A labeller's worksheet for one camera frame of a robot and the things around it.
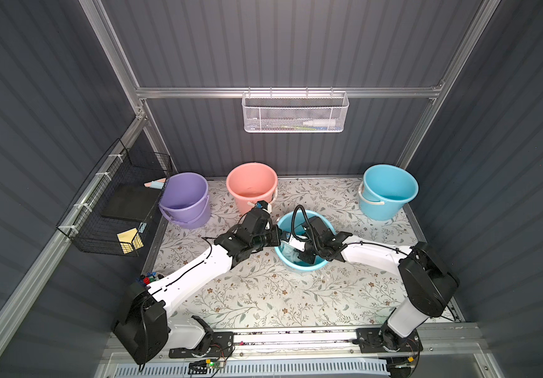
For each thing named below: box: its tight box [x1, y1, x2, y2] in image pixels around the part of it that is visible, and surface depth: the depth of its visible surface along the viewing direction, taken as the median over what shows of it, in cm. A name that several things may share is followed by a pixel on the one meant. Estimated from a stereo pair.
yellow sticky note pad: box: [116, 226, 145, 255], surface depth 68 cm
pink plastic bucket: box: [225, 162, 278, 215], surface depth 102 cm
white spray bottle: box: [302, 118, 337, 127], surface depth 91 cm
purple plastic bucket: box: [158, 171, 212, 230], surface depth 97 cm
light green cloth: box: [280, 240, 302, 264], surface depth 88 cm
